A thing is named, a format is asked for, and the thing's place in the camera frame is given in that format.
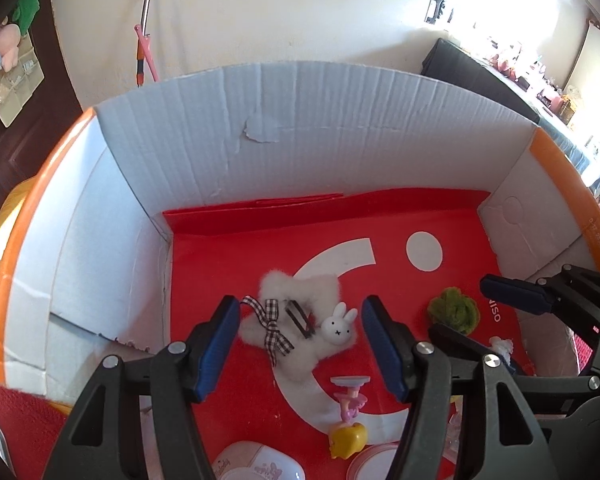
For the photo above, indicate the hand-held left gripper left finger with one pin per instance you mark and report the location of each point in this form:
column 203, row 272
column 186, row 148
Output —
column 215, row 350

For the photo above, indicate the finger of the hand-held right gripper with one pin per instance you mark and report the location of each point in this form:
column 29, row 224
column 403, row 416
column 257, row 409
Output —
column 555, row 386
column 515, row 292

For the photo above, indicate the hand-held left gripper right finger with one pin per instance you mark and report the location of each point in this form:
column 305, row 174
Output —
column 385, row 350

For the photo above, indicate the small green fuzzy ball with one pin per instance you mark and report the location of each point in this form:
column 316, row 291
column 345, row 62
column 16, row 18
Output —
column 455, row 310

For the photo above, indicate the pink and yellow doll toy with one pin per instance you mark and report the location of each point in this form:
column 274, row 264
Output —
column 349, row 437

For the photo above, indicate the white plush rabbit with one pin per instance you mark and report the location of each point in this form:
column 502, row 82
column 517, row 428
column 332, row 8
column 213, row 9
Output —
column 300, row 290

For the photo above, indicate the orange and white cardboard box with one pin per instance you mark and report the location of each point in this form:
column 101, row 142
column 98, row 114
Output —
column 330, row 135

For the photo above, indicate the black and white plush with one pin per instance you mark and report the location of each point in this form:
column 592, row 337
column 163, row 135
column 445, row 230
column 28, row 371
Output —
column 502, row 347

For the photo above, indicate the white round device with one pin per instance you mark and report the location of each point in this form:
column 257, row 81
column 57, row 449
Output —
column 255, row 465

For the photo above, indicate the red knitted mat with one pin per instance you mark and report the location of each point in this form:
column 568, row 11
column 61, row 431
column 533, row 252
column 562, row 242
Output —
column 25, row 425

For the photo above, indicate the blue cloth covered table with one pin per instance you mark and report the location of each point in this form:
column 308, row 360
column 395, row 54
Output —
column 480, row 80

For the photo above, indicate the dark brown door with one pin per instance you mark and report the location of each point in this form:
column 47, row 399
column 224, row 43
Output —
column 25, row 150

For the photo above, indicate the pink stick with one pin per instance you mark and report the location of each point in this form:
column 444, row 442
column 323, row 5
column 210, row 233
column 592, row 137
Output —
column 147, row 55

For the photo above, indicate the orange and grey broom stick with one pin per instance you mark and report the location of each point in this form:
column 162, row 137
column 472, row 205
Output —
column 145, row 10

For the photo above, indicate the green plush toy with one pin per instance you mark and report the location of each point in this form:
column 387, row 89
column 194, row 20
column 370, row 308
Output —
column 27, row 10

